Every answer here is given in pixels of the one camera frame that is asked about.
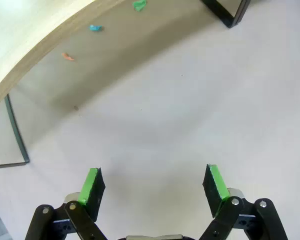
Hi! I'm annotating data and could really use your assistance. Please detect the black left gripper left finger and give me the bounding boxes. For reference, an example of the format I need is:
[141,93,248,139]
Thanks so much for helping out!
[24,167,108,240]

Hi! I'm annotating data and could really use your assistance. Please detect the wooden shelf board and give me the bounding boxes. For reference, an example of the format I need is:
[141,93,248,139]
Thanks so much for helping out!
[0,0,133,115]

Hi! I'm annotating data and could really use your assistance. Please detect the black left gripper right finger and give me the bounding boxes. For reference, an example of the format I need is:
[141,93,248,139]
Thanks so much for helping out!
[198,164,288,240]

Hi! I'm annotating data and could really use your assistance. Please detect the green paper scrap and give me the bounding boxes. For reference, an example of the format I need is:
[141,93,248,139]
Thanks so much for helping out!
[132,0,148,12]

